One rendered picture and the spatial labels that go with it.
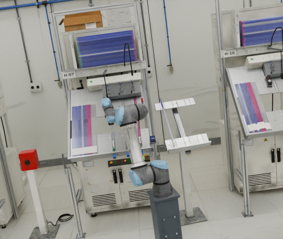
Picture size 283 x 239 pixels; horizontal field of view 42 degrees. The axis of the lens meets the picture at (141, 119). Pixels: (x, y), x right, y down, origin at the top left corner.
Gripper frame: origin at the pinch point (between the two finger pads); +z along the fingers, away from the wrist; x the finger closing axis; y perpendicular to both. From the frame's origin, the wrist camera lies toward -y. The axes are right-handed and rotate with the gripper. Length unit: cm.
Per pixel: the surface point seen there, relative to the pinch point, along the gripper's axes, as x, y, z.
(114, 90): -5.0, 26.8, 1.1
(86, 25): 15, 99, 2
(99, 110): 9.9, 10.8, 3.5
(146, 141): -26.9, -24.7, -4.9
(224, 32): -112, 71, 1
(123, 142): -8.2, -22.8, -4.5
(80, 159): 28.1, -32.6, -5.7
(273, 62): -148, 33, 1
